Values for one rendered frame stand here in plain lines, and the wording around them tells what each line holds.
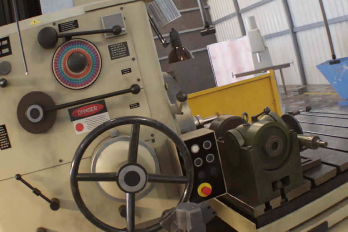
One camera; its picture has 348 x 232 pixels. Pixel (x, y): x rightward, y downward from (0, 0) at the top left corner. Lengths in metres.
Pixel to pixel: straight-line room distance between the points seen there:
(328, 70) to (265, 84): 3.25
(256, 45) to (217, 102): 3.44
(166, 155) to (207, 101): 2.69
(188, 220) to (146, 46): 0.65
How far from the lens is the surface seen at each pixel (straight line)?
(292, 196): 1.44
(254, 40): 7.25
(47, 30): 1.16
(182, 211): 0.88
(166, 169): 1.28
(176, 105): 1.30
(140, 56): 1.24
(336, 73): 7.31
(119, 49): 1.22
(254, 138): 1.31
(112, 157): 1.11
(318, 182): 1.52
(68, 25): 1.22
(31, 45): 1.22
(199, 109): 3.89
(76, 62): 1.11
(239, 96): 4.10
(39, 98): 1.19
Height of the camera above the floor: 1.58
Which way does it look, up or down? 6 degrees down
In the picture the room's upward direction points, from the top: 14 degrees counter-clockwise
